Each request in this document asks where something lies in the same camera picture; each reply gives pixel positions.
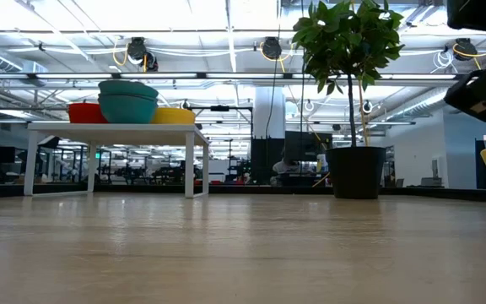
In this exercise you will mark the black aluminium table frame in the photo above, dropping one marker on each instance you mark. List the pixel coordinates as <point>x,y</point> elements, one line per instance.
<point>226,190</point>

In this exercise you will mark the small red plastic bowl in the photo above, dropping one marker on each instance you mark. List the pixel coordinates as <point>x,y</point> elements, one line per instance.
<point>84,114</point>

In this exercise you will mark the black gantry frame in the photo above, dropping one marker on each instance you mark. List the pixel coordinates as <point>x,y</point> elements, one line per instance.
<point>219,108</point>

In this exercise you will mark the green leafy plant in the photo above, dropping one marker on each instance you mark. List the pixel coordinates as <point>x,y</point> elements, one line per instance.
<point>344,38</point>

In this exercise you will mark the long fluorescent light strip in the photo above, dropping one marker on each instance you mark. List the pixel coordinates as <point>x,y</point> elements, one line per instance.
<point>163,76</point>

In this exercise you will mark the black cabinet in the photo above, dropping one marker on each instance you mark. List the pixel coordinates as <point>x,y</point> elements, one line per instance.
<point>267,160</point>

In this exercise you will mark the white perforated metal shelf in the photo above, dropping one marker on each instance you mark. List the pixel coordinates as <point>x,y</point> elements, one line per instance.
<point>116,128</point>

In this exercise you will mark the black plant pot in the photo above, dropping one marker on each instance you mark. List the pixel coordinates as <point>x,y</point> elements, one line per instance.
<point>356,173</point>

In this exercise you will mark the white building column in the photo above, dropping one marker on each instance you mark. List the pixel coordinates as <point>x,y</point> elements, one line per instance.
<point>268,110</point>

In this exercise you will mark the black computer monitor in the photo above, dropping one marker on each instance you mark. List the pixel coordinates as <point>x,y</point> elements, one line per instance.
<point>306,145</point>

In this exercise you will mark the tan bamboo plant stake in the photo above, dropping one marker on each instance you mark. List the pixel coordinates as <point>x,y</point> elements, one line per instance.
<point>363,114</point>

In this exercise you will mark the person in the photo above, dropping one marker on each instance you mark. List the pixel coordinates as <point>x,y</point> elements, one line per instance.
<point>287,166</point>

